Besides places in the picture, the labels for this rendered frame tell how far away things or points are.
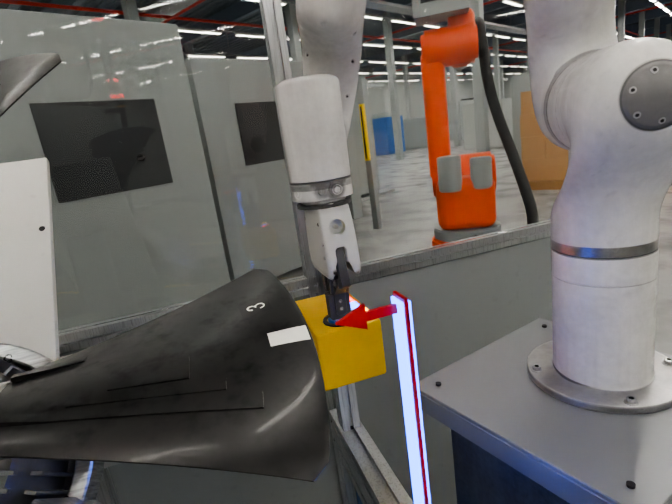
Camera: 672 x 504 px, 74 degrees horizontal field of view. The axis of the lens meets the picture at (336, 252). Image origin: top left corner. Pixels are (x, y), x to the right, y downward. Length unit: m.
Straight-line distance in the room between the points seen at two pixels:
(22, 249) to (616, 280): 0.76
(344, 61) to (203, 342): 0.44
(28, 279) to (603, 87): 0.70
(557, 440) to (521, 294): 0.89
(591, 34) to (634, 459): 0.49
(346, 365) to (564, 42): 0.51
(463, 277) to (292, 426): 1.05
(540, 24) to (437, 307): 0.85
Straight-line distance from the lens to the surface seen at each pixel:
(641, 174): 0.58
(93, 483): 0.58
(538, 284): 1.49
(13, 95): 0.47
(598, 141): 0.54
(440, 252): 1.25
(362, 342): 0.66
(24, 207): 0.76
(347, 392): 0.77
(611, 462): 0.59
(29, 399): 0.39
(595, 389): 0.69
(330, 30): 0.60
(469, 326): 1.38
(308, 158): 0.58
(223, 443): 0.31
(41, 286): 0.69
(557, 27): 0.65
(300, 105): 0.58
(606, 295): 0.63
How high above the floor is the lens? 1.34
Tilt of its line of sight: 15 degrees down
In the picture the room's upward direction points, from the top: 8 degrees counter-clockwise
